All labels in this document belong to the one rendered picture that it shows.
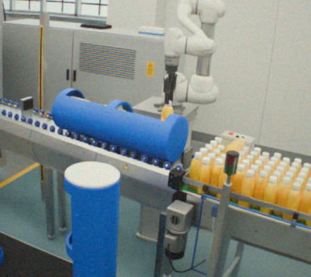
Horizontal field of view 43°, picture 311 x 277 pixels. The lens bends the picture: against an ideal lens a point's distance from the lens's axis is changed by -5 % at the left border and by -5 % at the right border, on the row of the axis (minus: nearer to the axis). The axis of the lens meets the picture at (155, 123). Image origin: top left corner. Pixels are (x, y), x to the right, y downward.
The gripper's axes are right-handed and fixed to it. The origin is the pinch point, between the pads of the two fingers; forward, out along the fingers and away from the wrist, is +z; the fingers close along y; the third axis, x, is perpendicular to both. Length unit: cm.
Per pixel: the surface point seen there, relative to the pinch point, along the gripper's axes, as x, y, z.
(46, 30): -128, -27, -25
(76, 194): -6, 77, 33
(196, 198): 36, 28, 43
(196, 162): 30.8, 20.8, 25.5
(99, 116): -36.7, 18.1, 15.3
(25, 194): -154, -22, 130
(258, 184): 67, 21, 27
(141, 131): -6.1, 18.9, 17.3
